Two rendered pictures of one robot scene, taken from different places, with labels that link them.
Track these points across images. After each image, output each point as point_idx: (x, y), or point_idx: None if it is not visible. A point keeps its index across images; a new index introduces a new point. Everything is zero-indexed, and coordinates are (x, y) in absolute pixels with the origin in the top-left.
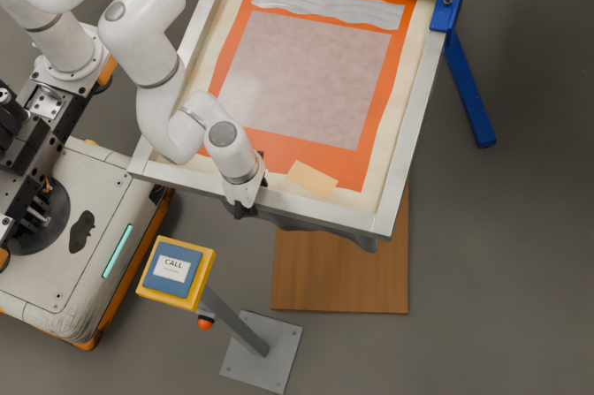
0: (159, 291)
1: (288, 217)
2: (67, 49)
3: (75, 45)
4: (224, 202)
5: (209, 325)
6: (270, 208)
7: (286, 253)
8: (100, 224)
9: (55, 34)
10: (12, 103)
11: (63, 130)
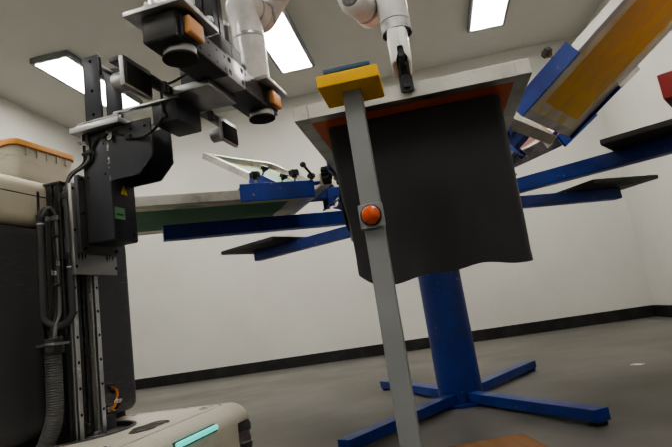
0: (341, 67)
1: (430, 230)
2: (261, 57)
3: (265, 60)
4: (359, 248)
5: (376, 208)
6: (423, 85)
7: None
8: (177, 420)
9: (258, 41)
10: (228, 31)
11: (247, 81)
